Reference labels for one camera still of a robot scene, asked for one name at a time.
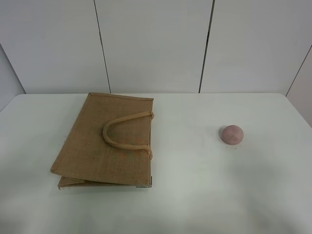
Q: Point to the pink peach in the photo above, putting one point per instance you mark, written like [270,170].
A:
[231,135]

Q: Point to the brown linen tote bag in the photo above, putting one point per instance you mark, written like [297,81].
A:
[109,143]

